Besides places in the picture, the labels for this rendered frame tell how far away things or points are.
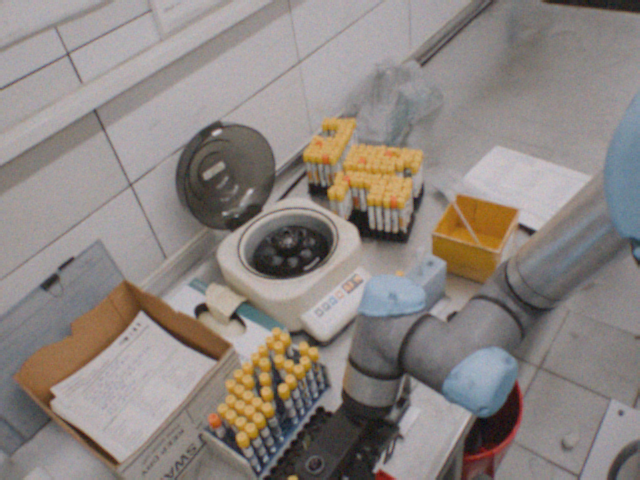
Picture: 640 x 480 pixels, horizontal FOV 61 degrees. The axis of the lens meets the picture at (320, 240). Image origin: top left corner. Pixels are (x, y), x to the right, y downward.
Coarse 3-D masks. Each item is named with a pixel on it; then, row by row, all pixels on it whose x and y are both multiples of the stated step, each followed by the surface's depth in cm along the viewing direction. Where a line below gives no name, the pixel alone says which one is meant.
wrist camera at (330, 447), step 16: (336, 416) 69; (352, 416) 68; (320, 432) 67; (336, 432) 67; (352, 432) 67; (368, 432) 69; (320, 448) 66; (336, 448) 65; (352, 448) 66; (304, 464) 64; (320, 464) 64; (336, 464) 64
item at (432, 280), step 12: (432, 264) 99; (444, 264) 98; (408, 276) 97; (420, 276) 97; (432, 276) 97; (444, 276) 101; (432, 288) 99; (444, 288) 103; (432, 300) 101; (444, 300) 104; (432, 312) 102
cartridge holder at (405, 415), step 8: (400, 400) 89; (408, 400) 87; (400, 408) 89; (408, 408) 88; (416, 408) 88; (392, 416) 88; (400, 416) 86; (408, 416) 87; (416, 416) 87; (400, 424) 87; (408, 424) 86; (400, 432) 86; (408, 432) 86
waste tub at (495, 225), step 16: (448, 208) 109; (464, 208) 113; (480, 208) 111; (496, 208) 109; (512, 208) 107; (448, 224) 112; (464, 224) 116; (480, 224) 114; (496, 224) 111; (512, 224) 103; (432, 240) 106; (448, 240) 104; (464, 240) 115; (480, 240) 114; (496, 240) 113; (512, 240) 108; (448, 256) 106; (464, 256) 104; (480, 256) 102; (496, 256) 100; (448, 272) 110; (464, 272) 107; (480, 272) 105
